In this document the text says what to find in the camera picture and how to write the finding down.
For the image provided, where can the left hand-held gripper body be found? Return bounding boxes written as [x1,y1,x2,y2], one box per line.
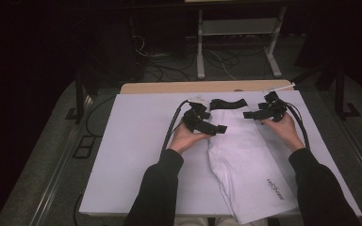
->
[182,95,217,137]

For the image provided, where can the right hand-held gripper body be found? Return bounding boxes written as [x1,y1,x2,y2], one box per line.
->
[257,82,297,123]

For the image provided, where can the white shorts with black waistband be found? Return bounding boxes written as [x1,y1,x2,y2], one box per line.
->
[207,98,300,225]

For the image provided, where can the person's left hand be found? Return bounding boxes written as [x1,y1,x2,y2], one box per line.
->
[169,121,212,155]

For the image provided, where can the person's right hand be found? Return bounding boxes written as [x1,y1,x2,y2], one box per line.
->
[260,112,305,153]

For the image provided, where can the black metal stand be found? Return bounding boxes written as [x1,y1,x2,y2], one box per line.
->
[334,62,361,121]
[65,73,88,124]

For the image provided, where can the black floor outlet plate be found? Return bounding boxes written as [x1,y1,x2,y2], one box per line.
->
[72,135,97,160]

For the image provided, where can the left hand-held gripper black cable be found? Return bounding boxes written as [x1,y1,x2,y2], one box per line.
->
[160,99,191,155]

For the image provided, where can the hand-held gripper black cable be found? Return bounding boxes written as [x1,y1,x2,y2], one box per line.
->
[283,102,311,151]
[160,99,191,155]

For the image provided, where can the right hand-held gripper black cable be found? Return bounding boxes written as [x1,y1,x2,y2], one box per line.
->
[283,102,311,151]

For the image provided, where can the white floor cable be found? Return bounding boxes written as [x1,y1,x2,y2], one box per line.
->
[206,49,238,81]

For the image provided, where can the tangle of black floor cables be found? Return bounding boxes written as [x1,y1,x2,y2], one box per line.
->
[131,34,243,83]

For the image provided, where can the white metal stand frame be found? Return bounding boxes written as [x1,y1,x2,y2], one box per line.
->
[196,6,288,79]

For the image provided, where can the black floor cable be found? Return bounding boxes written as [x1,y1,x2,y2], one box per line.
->
[85,95,117,137]

